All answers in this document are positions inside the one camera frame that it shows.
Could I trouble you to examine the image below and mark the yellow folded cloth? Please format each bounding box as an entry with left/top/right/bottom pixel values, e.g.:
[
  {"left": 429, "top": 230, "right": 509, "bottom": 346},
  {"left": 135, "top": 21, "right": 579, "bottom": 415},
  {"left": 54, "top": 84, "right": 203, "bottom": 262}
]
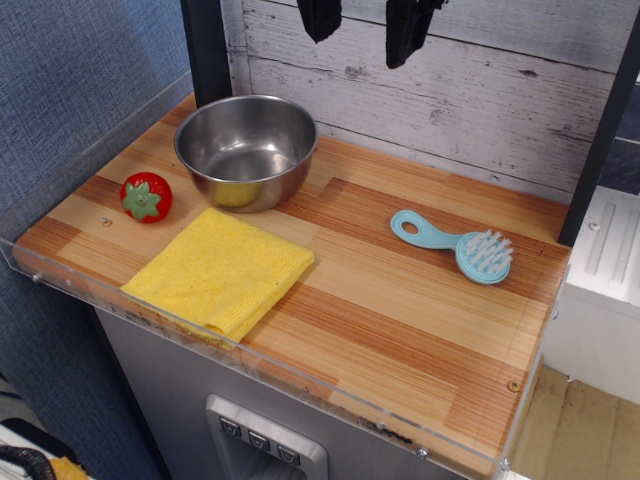
[{"left": 121, "top": 208, "right": 314, "bottom": 350}]

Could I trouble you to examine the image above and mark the black left vertical post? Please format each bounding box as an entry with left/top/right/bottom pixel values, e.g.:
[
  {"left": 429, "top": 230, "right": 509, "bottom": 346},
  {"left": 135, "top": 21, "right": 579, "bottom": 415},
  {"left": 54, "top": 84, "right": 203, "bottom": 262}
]
[{"left": 180, "top": 0, "right": 232, "bottom": 107}]

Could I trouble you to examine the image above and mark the black right vertical post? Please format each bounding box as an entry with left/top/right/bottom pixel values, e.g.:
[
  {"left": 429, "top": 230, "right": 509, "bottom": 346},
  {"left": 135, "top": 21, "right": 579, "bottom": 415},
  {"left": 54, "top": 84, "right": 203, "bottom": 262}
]
[{"left": 557, "top": 13, "right": 639, "bottom": 247}]

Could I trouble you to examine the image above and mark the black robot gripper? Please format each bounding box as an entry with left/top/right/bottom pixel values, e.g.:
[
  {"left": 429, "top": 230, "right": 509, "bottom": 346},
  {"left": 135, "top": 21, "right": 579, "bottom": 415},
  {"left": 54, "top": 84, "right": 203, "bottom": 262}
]
[{"left": 297, "top": 0, "right": 449, "bottom": 69}]

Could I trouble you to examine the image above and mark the white side cabinet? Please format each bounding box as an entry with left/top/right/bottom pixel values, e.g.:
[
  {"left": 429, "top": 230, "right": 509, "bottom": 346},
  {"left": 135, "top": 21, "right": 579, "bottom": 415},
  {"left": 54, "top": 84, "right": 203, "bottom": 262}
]
[{"left": 541, "top": 187, "right": 639, "bottom": 403}]

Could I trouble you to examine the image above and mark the clear acrylic table guard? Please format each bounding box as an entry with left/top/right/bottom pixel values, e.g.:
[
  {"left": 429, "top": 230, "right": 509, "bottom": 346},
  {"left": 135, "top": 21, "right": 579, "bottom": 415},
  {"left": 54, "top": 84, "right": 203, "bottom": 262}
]
[{"left": 1, "top": 60, "right": 574, "bottom": 479}]

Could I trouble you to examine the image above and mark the black braided hose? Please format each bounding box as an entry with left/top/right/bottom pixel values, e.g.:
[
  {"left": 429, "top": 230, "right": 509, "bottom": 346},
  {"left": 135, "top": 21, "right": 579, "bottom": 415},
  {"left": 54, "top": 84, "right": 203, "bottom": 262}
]
[{"left": 0, "top": 445, "right": 55, "bottom": 480}]

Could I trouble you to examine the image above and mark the red toy tomato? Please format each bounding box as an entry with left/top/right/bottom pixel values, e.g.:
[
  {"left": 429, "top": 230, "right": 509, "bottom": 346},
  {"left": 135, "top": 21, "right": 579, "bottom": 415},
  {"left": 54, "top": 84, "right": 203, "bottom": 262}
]
[{"left": 120, "top": 172, "right": 173, "bottom": 223}]

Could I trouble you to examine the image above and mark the black vertical post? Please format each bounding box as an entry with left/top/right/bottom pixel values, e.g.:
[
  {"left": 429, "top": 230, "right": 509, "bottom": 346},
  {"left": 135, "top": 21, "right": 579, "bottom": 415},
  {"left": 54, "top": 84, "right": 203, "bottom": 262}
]
[
  {"left": 557, "top": 13, "right": 639, "bottom": 247},
  {"left": 180, "top": 0, "right": 232, "bottom": 107}
]

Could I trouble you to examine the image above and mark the stainless steel bowl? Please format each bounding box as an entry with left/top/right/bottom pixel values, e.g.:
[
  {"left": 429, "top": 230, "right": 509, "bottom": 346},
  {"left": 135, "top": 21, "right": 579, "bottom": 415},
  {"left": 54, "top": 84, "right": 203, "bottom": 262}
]
[{"left": 174, "top": 95, "right": 319, "bottom": 213}]

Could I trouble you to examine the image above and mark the light blue scrub brush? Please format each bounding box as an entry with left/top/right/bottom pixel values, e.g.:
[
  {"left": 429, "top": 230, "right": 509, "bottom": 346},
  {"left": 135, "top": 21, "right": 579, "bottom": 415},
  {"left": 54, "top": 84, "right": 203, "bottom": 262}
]
[{"left": 390, "top": 210, "right": 514, "bottom": 285}]

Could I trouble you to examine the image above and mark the grey cabinet with dispenser panel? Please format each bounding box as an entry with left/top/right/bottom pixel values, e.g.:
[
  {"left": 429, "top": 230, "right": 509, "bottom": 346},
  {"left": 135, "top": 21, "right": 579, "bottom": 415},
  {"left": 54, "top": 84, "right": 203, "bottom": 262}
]
[{"left": 93, "top": 305, "right": 466, "bottom": 480}]

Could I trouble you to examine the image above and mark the yellow object bottom left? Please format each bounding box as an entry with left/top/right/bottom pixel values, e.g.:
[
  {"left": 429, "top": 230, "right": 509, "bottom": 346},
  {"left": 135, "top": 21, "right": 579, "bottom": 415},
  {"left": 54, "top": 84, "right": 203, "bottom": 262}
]
[{"left": 49, "top": 457, "right": 90, "bottom": 480}]

